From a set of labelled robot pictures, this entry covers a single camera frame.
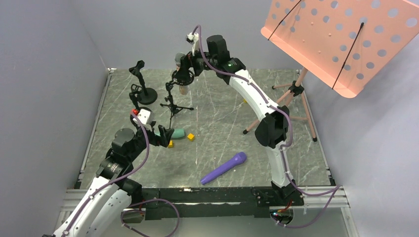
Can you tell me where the tripod stand with shock mount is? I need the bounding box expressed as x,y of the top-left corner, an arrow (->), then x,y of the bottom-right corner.
160,67 -> 195,129

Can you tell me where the rhinestone glitter microphone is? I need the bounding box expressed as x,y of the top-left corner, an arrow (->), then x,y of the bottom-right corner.
174,52 -> 189,95

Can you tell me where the round-base mic stand front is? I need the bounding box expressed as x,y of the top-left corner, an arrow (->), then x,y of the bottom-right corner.
129,84 -> 155,111

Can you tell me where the round-base mic stand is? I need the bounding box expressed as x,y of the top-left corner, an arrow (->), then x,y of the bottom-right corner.
129,84 -> 155,111
129,60 -> 158,102

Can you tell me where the purple microphone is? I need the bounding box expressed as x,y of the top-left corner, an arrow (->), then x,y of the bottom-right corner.
200,152 -> 247,185

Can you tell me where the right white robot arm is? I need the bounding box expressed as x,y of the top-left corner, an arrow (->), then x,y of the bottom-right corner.
174,32 -> 300,206

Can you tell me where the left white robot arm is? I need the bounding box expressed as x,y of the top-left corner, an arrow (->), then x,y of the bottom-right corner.
52,125 -> 174,237

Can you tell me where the round-base mic stand rear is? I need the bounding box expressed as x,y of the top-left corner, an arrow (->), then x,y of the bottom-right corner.
129,60 -> 158,102

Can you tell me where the pink music stand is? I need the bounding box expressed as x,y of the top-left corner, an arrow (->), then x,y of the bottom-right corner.
261,0 -> 419,142

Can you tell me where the teal microphone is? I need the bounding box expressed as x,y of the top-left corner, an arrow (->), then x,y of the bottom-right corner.
171,128 -> 185,140

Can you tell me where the yellow cube near centre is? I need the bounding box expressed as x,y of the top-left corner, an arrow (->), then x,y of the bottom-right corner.
187,133 -> 196,141

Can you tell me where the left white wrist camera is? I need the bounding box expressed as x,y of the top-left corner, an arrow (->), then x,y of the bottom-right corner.
130,109 -> 153,130

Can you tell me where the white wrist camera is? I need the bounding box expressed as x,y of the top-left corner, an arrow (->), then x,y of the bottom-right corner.
186,32 -> 200,56
130,109 -> 153,130

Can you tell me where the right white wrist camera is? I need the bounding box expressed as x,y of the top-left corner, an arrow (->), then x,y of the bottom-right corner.
186,32 -> 200,56

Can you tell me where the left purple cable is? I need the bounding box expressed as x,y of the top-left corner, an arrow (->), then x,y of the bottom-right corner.
62,113 -> 180,237

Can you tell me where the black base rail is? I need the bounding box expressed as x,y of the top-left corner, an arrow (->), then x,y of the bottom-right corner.
129,186 -> 304,220

